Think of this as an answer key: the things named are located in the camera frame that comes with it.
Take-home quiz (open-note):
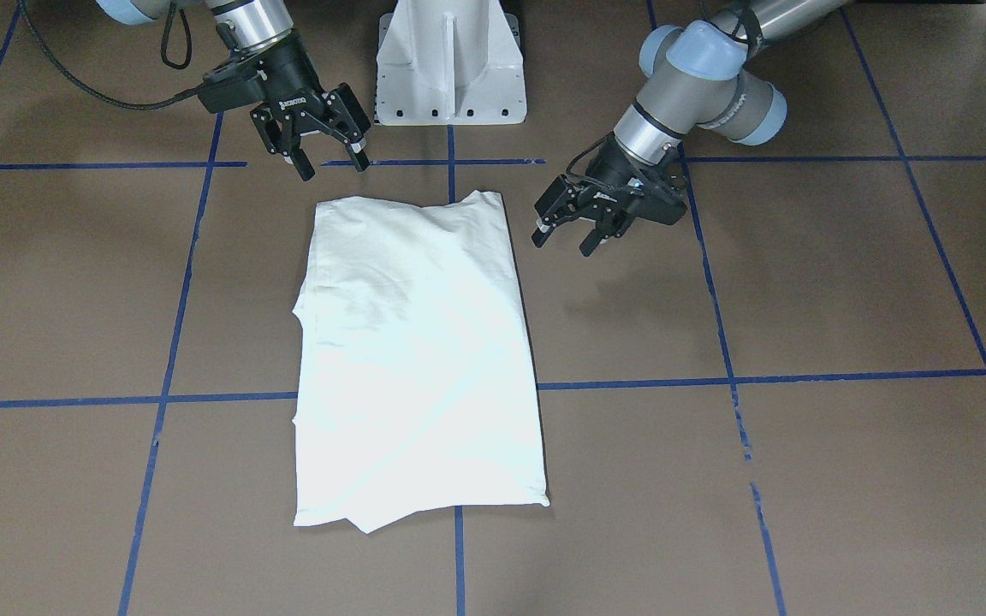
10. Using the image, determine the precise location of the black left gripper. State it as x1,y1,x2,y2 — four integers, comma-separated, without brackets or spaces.
532,135,688,258

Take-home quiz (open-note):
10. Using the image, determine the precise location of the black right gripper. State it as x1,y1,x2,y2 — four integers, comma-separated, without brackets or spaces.
197,31,371,181

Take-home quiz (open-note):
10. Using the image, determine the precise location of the cream long-sleeve cat shirt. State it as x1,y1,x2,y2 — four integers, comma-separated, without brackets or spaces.
293,191,550,534

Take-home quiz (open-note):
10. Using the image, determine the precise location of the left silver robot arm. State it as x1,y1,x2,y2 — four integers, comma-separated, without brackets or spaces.
532,1,841,256

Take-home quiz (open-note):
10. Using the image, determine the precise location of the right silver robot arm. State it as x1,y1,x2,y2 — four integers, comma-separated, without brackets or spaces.
196,1,371,181

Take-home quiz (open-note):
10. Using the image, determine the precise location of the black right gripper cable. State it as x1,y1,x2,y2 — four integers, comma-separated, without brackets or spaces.
18,0,211,112

